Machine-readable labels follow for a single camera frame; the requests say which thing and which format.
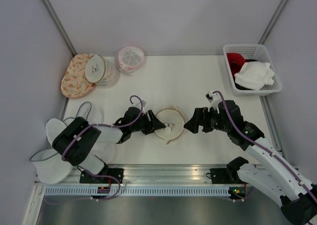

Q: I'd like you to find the white bra in basket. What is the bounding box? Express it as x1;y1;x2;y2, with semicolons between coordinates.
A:
234;61;275;90

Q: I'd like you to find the floral peach laundry bag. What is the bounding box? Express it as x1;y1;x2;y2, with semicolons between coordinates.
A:
60;54;96;99

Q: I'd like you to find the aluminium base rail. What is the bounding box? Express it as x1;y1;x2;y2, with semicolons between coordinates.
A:
34;163;303;186

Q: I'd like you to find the beige round mesh laundry bag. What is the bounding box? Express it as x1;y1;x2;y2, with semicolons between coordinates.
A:
155;105;186;144

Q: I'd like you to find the white grey-trimmed mesh laundry bag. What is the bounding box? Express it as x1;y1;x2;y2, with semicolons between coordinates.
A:
30;102;105;184

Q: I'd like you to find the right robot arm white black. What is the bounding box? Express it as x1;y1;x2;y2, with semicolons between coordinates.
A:
184;100;317;225

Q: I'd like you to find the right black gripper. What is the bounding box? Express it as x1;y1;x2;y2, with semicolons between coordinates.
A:
183;105;231;133

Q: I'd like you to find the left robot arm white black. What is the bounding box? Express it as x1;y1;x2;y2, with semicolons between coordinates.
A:
53;107;166;184

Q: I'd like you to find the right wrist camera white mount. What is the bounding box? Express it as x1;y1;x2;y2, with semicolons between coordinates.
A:
206;91;222;111

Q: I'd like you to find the pink trimmed mesh laundry bag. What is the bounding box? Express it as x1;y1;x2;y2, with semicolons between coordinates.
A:
115;46;145;74

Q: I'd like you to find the white slotted cable duct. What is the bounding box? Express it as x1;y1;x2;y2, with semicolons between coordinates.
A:
45;186;230;197

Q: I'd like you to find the beige cylindrical mesh laundry bag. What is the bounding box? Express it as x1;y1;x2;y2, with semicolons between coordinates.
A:
85;55;120;89

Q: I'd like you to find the red garment in basket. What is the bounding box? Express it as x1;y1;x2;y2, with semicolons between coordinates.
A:
226;53;246;76

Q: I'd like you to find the white plastic basket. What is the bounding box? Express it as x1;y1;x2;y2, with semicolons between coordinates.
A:
223;43;282;96

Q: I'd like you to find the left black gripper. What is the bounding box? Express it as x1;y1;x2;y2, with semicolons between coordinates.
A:
130;110;166;135

